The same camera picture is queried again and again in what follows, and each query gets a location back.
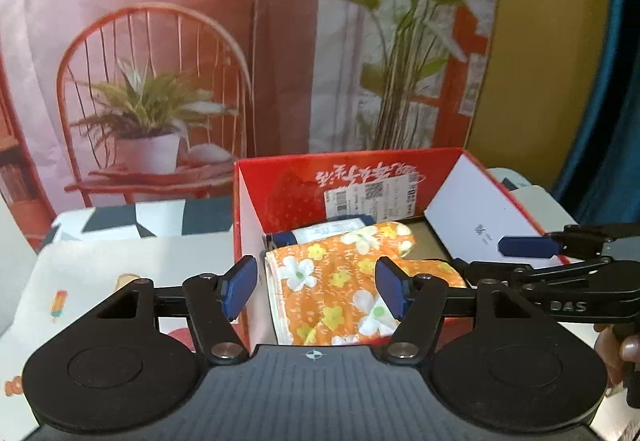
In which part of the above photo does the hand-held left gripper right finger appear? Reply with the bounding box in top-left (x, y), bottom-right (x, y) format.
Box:
top-left (375, 256), bottom-right (533, 366)

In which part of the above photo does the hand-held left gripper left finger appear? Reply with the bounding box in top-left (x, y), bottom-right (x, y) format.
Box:
top-left (95, 255), bottom-right (258, 366)

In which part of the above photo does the person's right hand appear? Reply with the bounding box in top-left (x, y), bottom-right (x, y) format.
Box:
top-left (592, 326), bottom-right (640, 387)

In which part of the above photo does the cartoon bear printed mat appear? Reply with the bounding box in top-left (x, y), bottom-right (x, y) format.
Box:
top-left (0, 185), bottom-right (640, 441)

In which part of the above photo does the yellow wooden panel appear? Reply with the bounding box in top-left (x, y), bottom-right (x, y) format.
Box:
top-left (467, 0), bottom-right (613, 187)

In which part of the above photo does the orange floral oven mitt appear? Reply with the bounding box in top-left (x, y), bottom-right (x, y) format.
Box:
top-left (264, 220), bottom-right (466, 347)

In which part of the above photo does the teal curtain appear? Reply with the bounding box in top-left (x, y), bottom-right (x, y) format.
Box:
top-left (550, 0), bottom-right (640, 227)

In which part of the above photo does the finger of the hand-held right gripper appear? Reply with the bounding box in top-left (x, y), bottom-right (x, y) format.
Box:
top-left (497, 222), bottom-right (640, 258)
top-left (452, 257), bottom-right (616, 284)

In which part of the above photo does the blue and white packet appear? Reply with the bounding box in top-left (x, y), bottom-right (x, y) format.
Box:
top-left (265, 216), bottom-right (376, 247)

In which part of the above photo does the red strawberry print cardboard box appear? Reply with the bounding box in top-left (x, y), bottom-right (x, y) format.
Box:
top-left (232, 147), bottom-right (586, 352)

